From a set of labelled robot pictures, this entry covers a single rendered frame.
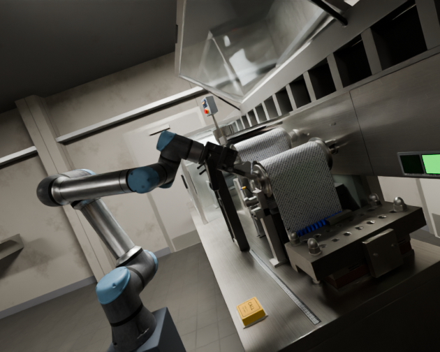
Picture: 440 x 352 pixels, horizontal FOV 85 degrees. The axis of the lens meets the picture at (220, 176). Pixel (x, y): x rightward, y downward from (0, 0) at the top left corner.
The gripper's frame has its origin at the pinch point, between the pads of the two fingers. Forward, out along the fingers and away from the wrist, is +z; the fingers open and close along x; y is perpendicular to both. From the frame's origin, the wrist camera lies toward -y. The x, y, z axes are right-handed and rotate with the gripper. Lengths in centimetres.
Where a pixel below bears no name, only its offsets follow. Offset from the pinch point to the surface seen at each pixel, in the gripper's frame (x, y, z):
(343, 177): 1.1, 13.0, 37.8
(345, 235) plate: -21.2, -8.1, 27.4
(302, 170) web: -5.7, 8.4, 15.5
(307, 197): -5.7, 0.1, 21.0
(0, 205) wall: 367, -158, -265
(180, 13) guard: 19, 55, -45
